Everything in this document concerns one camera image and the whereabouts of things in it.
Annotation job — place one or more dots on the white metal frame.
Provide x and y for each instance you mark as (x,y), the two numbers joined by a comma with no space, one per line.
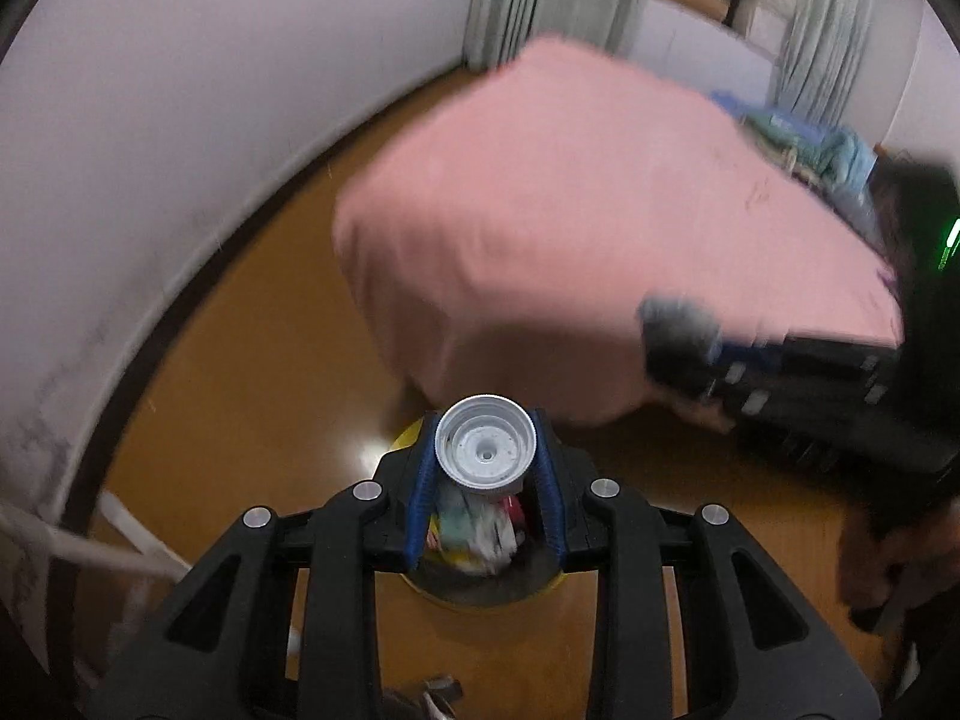
(75,547)

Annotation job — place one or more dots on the grey curtain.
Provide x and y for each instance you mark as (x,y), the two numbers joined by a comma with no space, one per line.
(825,30)
(555,0)

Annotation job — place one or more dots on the pile of blue clothes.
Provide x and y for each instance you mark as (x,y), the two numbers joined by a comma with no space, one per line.
(810,150)

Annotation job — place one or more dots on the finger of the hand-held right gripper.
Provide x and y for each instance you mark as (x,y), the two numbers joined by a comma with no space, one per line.
(679,373)
(675,322)

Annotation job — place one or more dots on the person's right hand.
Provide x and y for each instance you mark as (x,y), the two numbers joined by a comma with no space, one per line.
(900,562)

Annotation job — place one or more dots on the yellow trash bin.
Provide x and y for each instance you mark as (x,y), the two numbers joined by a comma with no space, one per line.
(517,591)

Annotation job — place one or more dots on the white round plastic lid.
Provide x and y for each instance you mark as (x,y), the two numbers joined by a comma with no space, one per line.
(486,450)

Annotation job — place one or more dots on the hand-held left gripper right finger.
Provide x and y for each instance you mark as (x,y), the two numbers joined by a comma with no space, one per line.
(547,499)

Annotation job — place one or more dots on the white tissue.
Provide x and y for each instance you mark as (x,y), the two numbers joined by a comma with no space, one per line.
(491,540)

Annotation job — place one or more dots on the blue white wrapper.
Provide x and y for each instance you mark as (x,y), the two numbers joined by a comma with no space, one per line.
(452,521)

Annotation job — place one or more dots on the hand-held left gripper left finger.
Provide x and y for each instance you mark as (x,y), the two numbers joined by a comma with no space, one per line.
(421,499)

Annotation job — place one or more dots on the white cabinet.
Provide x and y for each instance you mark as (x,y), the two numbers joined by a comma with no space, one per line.
(697,37)

